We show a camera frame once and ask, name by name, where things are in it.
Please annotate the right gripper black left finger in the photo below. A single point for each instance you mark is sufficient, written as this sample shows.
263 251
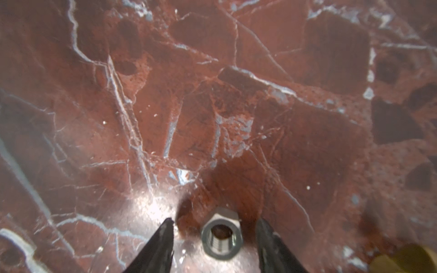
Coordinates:
157 255

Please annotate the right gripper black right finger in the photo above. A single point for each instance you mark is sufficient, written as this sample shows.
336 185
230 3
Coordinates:
274 256

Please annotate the single steel nut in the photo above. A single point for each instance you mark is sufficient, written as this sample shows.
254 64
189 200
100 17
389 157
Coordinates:
221 236

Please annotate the brass nut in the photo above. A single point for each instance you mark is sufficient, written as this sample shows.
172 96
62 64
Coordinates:
412 258

